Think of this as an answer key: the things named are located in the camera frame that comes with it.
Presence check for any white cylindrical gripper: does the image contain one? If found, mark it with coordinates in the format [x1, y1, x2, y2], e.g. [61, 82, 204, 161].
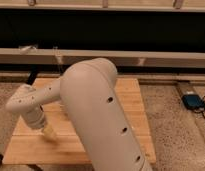
[22, 107, 57, 141]

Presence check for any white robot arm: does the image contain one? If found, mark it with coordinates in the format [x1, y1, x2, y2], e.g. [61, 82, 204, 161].
[6, 58, 153, 171]

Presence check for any wooden table leg dark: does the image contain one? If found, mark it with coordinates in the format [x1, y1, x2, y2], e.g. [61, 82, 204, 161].
[26, 66, 39, 85]

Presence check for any blue device on floor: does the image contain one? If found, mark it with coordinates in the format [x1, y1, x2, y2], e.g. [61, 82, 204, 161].
[182, 94, 205, 110]

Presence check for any black cable on floor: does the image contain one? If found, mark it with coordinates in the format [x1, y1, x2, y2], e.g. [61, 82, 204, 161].
[192, 91, 205, 122]

